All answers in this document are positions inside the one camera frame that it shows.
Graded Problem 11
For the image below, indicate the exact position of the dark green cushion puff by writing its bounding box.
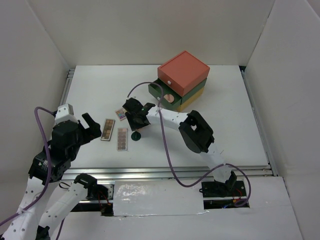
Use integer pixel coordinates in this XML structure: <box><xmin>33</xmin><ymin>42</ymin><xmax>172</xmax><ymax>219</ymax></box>
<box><xmin>130</xmin><ymin>131</ymin><xmax>142</xmax><ymax>142</ymax></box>

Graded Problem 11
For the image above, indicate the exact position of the peach round puff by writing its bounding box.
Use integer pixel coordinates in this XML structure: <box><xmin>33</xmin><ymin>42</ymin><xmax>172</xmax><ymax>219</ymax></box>
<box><xmin>163</xmin><ymin>93</ymin><xmax>175</xmax><ymax>104</ymax></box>

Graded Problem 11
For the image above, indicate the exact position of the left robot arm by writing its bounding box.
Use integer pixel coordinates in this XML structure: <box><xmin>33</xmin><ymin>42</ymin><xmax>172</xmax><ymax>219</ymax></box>
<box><xmin>0</xmin><ymin>110</ymin><xmax>108</xmax><ymax>240</ymax></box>

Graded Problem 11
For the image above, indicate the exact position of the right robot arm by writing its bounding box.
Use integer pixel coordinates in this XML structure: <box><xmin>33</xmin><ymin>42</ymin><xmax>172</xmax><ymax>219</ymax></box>
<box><xmin>122</xmin><ymin>97</ymin><xmax>237</xmax><ymax>197</ymax></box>

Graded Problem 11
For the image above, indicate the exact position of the pink-brown eyeshadow palette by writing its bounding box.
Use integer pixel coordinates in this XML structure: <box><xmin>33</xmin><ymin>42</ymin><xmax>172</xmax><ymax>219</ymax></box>
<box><xmin>116</xmin><ymin>127</ymin><xmax>128</xmax><ymax>151</ymax></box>

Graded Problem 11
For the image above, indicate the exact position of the colourful square eyeshadow palette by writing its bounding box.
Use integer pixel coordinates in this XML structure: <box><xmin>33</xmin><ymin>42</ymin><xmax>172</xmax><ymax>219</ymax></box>
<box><xmin>115</xmin><ymin>108</ymin><xmax>127</xmax><ymax>121</ymax></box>

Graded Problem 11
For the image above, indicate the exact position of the brown eyeshadow palette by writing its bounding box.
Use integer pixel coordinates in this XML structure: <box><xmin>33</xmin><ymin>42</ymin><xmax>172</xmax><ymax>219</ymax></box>
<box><xmin>100</xmin><ymin>118</ymin><xmax>116</xmax><ymax>142</ymax></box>

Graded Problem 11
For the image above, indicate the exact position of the yellow drawer box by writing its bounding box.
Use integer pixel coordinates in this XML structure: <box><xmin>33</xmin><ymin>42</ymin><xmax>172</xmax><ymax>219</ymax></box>
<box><xmin>176</xmin><ymin>87</ymin><xmax>205</xmax><ymax>112</ymax></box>

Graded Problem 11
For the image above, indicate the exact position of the white front cover panel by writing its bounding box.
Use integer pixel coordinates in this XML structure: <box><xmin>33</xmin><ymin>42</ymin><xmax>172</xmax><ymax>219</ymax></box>
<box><xmin>113</xmin><ymin>180</ymin><xmax>206</xmax><ymax>217</ymax></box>

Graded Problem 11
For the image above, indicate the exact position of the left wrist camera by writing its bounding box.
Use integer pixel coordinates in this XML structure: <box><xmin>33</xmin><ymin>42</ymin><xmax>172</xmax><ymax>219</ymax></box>
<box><xmin>54</xmin><ymin>103</ymin><xmax>77</xmax><ymax>125</ymax></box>

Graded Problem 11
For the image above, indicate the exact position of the aluminium table rail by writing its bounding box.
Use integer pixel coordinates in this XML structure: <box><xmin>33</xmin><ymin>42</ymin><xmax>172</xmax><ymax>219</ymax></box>
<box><xmin>63</xmin><ymin>65</ymin><xmax>273</xmax><ymax>182</ymax></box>

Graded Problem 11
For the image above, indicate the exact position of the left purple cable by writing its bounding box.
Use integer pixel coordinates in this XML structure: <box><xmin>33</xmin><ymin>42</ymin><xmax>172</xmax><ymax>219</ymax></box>
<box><xmin>0</xmin><ymin>106</ymin><xmax>68</xmax><ymax>240</ymax></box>

